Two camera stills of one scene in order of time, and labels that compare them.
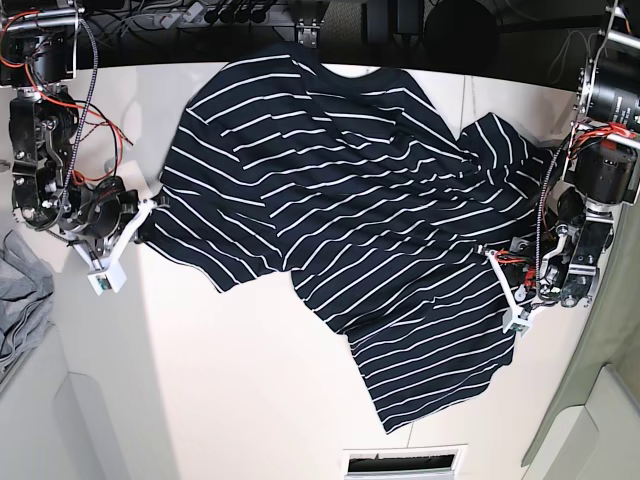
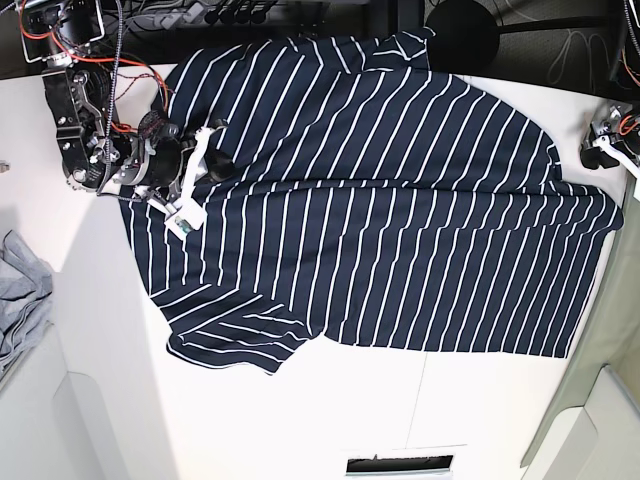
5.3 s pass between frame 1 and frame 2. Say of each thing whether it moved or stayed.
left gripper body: moved
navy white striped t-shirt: moved
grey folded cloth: stayed
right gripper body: moved
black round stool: stayed
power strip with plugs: stayed
